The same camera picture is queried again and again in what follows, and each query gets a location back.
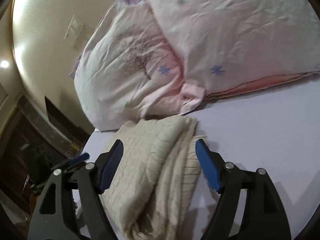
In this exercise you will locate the pink pillow with tree print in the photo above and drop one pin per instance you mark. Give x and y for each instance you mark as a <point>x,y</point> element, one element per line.
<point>128,71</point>

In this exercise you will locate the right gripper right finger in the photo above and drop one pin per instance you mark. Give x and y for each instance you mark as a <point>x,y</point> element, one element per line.
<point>264,214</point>

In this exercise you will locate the cream cable-knit sweater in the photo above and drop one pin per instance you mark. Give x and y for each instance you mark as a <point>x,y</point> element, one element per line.
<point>156,178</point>

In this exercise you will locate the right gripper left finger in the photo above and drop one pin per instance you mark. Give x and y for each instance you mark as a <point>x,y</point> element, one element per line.
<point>54,215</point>

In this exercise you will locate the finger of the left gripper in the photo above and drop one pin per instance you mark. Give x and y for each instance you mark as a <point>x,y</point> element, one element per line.
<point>70,163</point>

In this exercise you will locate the white wall switch panel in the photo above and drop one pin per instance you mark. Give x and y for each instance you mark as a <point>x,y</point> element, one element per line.
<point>73,31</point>

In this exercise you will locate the pink floral pillow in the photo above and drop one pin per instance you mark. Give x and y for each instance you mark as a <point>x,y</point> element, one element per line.
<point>231,47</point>

